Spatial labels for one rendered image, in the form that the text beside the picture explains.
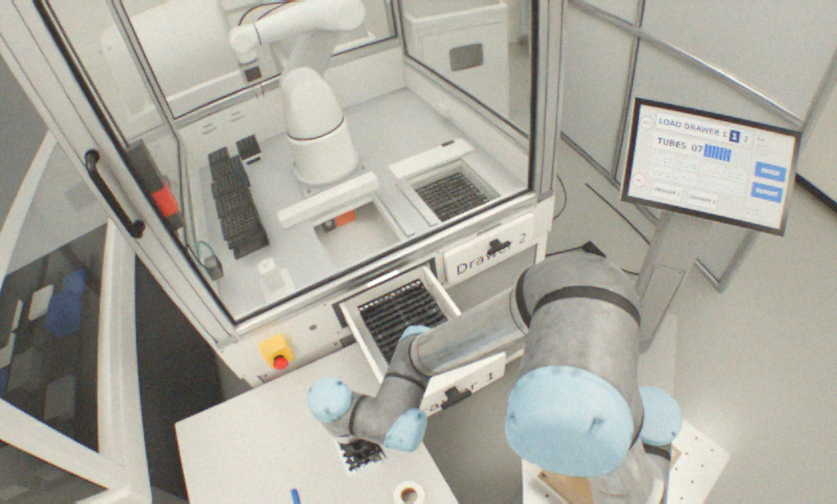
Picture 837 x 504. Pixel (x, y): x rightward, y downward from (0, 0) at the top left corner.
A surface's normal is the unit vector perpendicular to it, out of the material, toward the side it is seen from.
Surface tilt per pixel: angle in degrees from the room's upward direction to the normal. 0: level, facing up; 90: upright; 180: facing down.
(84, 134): 90
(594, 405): 15
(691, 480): 0
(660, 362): 5
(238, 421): 0
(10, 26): 90
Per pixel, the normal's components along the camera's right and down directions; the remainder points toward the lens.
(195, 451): -0.12, -0.67
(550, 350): -0.61, -0.65
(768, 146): -0.36, 0.11
